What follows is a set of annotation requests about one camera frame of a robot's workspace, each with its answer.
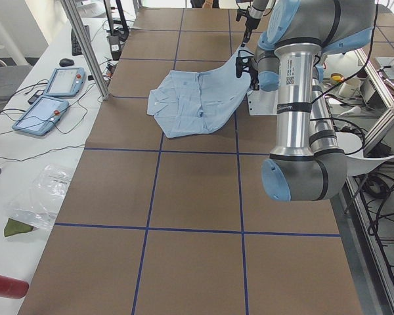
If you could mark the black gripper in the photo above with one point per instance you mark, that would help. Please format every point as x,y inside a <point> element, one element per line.
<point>253,73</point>
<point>250,23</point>

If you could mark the light blue button shirt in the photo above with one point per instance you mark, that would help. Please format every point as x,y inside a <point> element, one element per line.
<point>193,103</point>

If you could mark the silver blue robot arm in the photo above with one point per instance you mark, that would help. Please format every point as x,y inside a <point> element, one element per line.
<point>260,5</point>
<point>306,163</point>

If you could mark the white curved panel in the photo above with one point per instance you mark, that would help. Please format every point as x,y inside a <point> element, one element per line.
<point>357,164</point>

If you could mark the black keyboard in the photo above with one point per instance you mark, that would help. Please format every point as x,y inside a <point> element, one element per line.
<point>76,48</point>

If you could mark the upper blue teach pendant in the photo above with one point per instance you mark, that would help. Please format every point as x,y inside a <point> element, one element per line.
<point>65,82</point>

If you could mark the blue teach pendant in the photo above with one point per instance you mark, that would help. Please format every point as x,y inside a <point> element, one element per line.
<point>65,82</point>
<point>41,116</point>

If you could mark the black computer mouse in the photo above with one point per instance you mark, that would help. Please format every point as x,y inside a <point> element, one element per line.
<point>66,62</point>

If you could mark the lower blue teach pendant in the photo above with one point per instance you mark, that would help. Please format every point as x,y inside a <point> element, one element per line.
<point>41,116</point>

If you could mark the clear plastic bag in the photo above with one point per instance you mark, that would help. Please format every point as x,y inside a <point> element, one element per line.
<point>39,204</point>

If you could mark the green cloth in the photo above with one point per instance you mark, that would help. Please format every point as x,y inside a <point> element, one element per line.
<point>14,227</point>

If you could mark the red bottle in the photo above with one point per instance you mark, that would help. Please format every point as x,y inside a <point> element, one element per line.
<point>13,288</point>

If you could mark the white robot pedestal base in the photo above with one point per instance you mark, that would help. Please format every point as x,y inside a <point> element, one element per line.
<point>261,103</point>

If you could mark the aluminium frame post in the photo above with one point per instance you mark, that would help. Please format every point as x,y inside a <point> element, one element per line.
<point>86,46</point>

